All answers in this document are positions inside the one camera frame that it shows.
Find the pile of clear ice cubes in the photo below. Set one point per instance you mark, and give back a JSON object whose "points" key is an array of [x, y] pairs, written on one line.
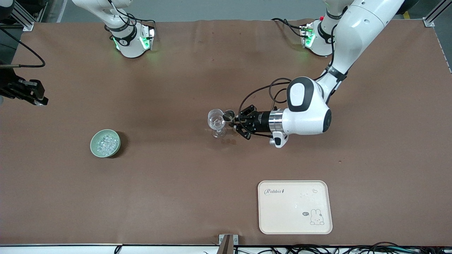
{"points": [[106, 144]]}

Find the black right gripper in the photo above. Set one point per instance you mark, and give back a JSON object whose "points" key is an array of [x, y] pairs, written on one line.
{"points": [[10, 86]]}

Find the silver aluminium frame profile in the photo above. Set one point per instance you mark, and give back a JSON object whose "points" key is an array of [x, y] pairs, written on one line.
{"points": [[432, 16], [24, 19]]}

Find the cream rabbit print tray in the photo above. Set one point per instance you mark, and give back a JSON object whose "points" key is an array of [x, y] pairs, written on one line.
{"points": [[293, 211]]}

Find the brown wooden bar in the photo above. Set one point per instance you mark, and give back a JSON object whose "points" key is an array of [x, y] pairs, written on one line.
{"points": [[226, 247]]}

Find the clear wine glass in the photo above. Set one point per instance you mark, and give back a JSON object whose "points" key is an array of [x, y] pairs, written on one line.
{"points": [[215, 123]]}

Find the brown table cover sheet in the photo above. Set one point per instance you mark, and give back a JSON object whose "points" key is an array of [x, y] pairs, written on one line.
{"points": [[176, 183]]}

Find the grey metal bracket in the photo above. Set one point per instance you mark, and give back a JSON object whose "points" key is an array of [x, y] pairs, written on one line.
{"points": [[236, 240]]}

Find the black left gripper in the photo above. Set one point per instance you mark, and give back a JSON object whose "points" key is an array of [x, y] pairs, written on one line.
{"points": [[260, 122]]}

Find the silver metal jigger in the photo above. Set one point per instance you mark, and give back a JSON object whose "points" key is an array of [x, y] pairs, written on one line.
{"points": [[229, 115]]}

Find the green ceramic bowl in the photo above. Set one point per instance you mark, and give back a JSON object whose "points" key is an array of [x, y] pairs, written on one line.
{"points": [[95, 150]]}

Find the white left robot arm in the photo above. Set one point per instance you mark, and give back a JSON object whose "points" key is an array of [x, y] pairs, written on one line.
{"points": [[307, 116]]}

